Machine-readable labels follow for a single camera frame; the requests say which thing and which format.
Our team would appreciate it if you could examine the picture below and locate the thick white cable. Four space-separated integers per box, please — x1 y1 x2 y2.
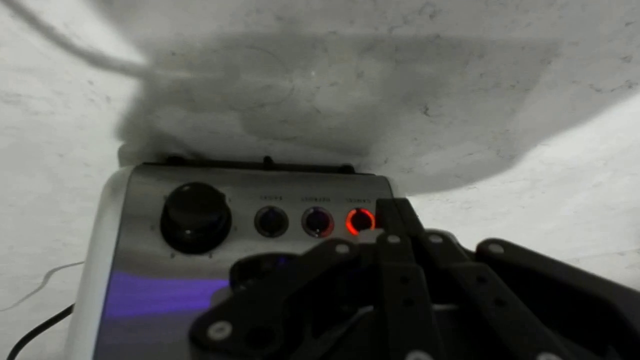
0 0 158 80

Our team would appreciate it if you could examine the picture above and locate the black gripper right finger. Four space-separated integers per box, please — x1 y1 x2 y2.
399 197 640 360

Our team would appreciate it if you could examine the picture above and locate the black power cord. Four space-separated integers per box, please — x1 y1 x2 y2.
6 302 77 360

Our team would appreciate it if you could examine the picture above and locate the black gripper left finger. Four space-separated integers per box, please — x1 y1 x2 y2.
189 197 407 360

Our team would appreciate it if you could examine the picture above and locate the thin white cable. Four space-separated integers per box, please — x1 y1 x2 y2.
0 257 87 316

